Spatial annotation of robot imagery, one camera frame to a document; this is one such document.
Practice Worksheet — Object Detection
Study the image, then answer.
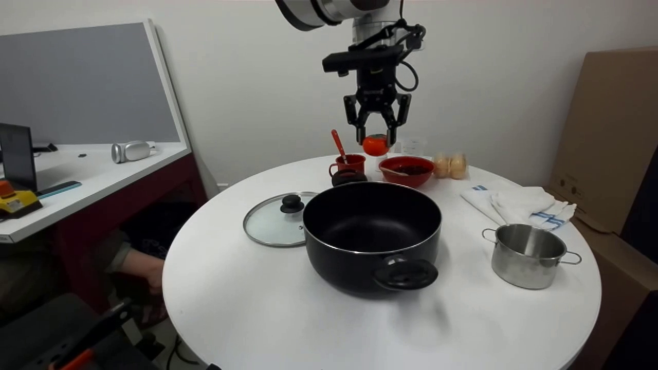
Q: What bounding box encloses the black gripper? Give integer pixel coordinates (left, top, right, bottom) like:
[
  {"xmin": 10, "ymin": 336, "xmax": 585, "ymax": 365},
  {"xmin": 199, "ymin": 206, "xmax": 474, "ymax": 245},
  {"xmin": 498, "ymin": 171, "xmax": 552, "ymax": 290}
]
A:
[{"xmin": 343, "ymin": 68, "xmax": 411, "ymax": 149}]

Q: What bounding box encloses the orange tomato toy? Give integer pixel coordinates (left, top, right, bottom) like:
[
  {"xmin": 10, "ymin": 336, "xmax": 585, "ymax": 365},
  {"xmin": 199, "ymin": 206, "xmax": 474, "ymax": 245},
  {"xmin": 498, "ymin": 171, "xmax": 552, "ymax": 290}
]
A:
[{"xmin": 361, "ymin": 133, "xmax": 393, "ymax": 159}]

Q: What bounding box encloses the black cooking pot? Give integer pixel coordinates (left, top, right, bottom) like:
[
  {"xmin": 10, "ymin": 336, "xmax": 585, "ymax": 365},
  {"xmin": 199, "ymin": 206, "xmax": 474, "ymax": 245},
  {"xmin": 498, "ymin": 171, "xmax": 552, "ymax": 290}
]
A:
[{"xmin": 301, "ymin": 169, "xmax": 442, "ymax": 301}]

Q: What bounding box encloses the glass lid with black knob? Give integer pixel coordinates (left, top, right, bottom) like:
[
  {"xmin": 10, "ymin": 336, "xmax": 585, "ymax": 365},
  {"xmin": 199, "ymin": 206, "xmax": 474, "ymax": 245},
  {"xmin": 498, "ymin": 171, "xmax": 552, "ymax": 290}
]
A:
[{"xmin": 242, "ymin": 191, "xmax": 318, "ymax": 252}]

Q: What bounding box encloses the small stainless steel pot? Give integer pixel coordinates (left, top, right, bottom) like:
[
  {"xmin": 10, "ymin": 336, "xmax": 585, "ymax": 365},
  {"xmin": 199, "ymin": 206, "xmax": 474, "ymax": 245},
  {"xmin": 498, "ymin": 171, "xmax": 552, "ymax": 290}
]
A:
[{"xmin": 479, "ymin": 222, "xmax": 585, "ymax": 292}]

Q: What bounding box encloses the person's bare hand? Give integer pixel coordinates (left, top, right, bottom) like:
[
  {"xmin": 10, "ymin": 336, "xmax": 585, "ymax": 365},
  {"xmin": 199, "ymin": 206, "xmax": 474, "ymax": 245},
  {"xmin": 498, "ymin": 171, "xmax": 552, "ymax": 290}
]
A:
[{"xmin": 127, "ymin": 252, "xmax": 166, "ymax": 297}]

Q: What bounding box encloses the clear plastic measuring cup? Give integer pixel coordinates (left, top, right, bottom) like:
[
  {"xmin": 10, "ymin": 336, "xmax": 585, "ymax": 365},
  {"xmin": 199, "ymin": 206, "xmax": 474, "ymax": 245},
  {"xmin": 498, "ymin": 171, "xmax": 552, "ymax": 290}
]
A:
[{"xmin": 393, "ymin": 137, "xmax": 431, "ymax": 161}]

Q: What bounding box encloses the red spoon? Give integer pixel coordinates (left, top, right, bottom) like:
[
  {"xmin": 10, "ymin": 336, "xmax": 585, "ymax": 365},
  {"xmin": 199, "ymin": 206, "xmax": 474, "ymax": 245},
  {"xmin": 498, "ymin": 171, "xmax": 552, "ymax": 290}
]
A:
[{"xmin": 329, "ymin": 127, "xmax": 349, "ymax": 167}]

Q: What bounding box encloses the red mug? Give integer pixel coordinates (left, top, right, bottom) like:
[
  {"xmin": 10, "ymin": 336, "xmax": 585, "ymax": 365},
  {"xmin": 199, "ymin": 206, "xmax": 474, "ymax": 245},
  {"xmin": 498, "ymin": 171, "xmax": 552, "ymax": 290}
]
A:
[{"xmin": 327, "ymin": 152, "xmax": 369, "ymax": 178}]

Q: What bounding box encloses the red bowl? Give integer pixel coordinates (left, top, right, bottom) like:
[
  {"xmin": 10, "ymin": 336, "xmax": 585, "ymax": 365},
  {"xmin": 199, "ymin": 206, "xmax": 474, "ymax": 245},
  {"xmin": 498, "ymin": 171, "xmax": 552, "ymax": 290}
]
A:
[{"xmin": 378, "ymin": 155, "xmax": 439, "ymax": 191}]

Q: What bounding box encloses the beige egg toy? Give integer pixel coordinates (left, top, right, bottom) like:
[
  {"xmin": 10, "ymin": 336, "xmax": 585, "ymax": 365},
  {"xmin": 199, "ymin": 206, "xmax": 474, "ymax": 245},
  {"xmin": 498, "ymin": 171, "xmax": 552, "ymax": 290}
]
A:
[
  {"xmin": 448, "ymin": 150, "xmax": 471, "ymax": 181},
  {"xmin": 432, "ymin": 152, "xmax": 455, "ymax": 181}
]

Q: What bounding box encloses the white paper with blue print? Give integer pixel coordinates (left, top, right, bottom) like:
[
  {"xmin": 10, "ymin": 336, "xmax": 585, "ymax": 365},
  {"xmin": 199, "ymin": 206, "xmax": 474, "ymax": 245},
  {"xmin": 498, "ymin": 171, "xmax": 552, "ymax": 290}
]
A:
[{"xmin": 459, "ymin": 181, "xmax": 513, "ymax": 229}]

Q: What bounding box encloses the white cloth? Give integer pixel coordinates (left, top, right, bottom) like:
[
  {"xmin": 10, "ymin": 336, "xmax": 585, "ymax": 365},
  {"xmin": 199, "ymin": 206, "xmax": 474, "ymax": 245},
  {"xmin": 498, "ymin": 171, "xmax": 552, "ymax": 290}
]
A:
[{"xmin": 489, "ymin": 186, "xmax": 580, "ymax": 233}]

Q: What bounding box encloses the silver can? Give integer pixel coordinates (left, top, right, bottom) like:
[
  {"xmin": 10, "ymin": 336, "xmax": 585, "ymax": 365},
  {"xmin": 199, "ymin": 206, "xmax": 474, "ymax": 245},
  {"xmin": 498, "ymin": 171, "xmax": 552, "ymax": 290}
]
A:
[{"xmin": 112, "ymin": 141, "xmax": 160, "ymax": 167}]

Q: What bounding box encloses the white desk with red side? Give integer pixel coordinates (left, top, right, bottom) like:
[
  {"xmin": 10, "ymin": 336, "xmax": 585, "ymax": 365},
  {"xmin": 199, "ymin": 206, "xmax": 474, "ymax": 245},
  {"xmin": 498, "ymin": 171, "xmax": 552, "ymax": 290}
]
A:
[{"xmin": 0, "ymin": 141, "xmax": 208, "ymax": 316}]

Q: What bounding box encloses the brown cardboard box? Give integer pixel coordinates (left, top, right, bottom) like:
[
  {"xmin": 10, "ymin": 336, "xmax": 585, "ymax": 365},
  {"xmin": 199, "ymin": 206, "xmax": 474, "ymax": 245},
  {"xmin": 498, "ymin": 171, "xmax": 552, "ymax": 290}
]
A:
[{"xmin": 568, "ymin": 218, "xmax": 658, "ymax": 370}]

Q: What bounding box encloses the grey partition board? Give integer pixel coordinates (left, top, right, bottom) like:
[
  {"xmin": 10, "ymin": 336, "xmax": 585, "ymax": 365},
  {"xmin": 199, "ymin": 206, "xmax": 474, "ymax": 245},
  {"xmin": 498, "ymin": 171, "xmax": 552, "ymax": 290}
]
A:
[{"xmin": 0, "ymin": 19, "xmax": 194, "ymax": 150}]

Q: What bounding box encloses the dark blue flat strip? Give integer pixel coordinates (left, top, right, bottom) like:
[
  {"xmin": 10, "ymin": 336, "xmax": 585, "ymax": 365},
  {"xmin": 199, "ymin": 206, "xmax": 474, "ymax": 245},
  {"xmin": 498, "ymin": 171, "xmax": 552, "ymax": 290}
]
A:
[{"xmin": 38, "ymin": 179, "xmax": 85, "ymax": 201}]

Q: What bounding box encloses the black laptop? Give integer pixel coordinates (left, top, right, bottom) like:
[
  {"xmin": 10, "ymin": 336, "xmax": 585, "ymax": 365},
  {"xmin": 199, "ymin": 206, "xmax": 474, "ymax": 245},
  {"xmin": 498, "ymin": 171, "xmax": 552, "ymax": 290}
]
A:
[{"xmin": 0, "ymin": 122, "xmax": 40, "ymax": 194}]

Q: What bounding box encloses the yellow handheld device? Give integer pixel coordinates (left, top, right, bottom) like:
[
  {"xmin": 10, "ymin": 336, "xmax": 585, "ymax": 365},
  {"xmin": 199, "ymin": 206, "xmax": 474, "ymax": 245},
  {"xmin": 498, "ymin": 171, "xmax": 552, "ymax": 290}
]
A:
[{"xmin": 0, "ymin": 179, "xmax": 46, "ymax": 222}]

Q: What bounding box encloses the black chair with red part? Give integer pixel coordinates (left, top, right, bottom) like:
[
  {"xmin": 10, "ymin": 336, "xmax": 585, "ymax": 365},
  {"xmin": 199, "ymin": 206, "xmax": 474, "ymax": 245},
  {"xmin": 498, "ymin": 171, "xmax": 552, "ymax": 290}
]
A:
[{"xmin": 0, "ymin": 295, "xmax": 166, "ymax": 370}]

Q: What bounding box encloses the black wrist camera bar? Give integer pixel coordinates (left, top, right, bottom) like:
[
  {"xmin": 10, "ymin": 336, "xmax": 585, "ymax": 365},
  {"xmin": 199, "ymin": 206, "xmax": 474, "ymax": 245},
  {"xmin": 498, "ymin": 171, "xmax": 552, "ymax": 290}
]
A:
[{"xmin": 323, "ymin": 42, "xmax": 415, "ymax": 78}]

